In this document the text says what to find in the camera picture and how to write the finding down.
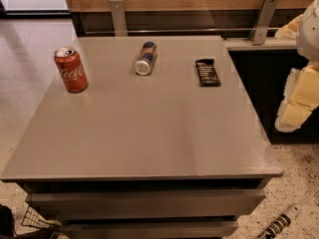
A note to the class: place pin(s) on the grey side shelf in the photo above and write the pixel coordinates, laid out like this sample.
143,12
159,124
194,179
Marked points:
243,44

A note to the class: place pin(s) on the horizontal metal rail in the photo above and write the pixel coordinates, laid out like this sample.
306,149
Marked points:
182,31

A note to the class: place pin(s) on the lower grey drawer front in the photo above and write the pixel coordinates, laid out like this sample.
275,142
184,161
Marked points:
157,230

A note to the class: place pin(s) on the grey drawer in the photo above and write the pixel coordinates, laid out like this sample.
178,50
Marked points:
157,230
146,204

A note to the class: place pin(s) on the black snack bar wrapper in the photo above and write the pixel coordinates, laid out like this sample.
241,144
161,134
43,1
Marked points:
207,73

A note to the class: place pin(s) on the Red Bull can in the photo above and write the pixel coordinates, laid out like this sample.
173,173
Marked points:
146,58

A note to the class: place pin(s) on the white power strip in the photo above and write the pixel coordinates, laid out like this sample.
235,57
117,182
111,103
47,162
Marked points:
280,223

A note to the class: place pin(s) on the right metal bracket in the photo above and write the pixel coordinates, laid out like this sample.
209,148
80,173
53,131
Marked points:
259,32

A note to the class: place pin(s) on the grey drawer cabinet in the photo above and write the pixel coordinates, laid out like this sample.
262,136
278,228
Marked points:
128,133

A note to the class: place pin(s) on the left metal bracket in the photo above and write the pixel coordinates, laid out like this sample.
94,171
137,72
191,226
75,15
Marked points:
119,18

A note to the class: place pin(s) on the metal bracket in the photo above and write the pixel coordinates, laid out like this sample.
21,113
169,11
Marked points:
259,32
119,18

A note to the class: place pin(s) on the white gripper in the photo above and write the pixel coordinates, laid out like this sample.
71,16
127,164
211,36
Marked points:
309,34

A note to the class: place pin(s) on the black wire basket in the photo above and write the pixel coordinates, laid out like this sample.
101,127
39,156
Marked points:
34,220

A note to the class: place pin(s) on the upper grey drawer front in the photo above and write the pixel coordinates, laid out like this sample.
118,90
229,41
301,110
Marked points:
146,204

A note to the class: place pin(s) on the red Coca-Cola can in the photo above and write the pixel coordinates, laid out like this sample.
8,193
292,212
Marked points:
71,69

